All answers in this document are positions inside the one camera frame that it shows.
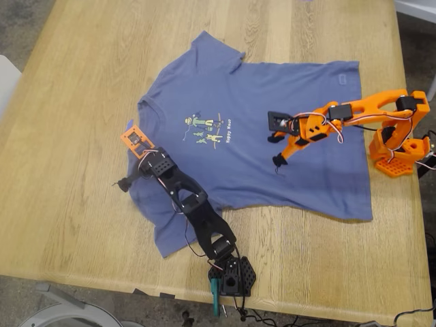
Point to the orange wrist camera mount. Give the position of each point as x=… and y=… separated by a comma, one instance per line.
x=134, y=139

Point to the black chair caster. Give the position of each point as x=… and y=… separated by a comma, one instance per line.
x=187, y=320

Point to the white chair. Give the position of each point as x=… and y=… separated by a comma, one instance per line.
x=419, y=8
x=8, y=81

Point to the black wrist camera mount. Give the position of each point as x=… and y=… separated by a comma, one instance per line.
x=277, y=121

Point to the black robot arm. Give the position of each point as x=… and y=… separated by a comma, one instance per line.
x=207, y=218

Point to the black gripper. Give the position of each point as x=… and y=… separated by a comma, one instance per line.
x=140, y=171

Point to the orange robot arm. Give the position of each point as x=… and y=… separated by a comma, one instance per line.
x=374, y=102

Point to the green table clamp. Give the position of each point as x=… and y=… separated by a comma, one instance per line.
x=215, y=299

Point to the blue printed T-shirt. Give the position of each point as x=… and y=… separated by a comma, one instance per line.
x=255, y=85

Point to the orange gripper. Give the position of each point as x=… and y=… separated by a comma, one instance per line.
x=296, y=140

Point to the grey plastic chair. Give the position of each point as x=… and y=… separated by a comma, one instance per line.
x=58, y=294

